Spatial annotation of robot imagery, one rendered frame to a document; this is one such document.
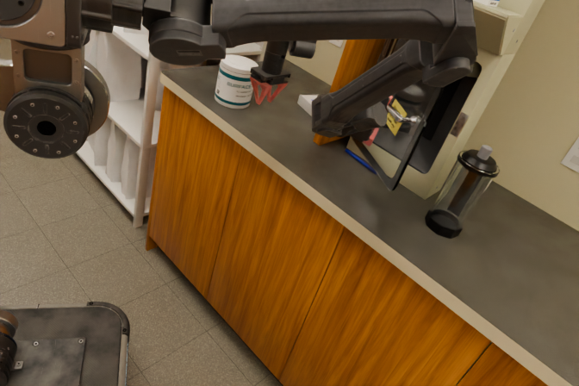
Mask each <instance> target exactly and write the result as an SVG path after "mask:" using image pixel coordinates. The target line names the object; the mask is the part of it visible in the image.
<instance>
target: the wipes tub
mask: <svg viewBox="0 0 579 386"><path fill-rule="evenodd" d="M255 66H258V64H257V63H256V62H254V61H253V60H251V59H248V58H246V57H243V56H239V55H233V54H229V55H226V58H225V59H221V63H220V68H219V73H218V78H217V83H216V88H215V100H216V101H217V102H218V103H219V104H221V105H223V106H225V107H228V108H231V109H244V108H246V107H248V106H249V104H250V101H251V98H252V92H253V87H252V83H251V80H250V76H251V73H250V70H251V67H255Z"/></svg>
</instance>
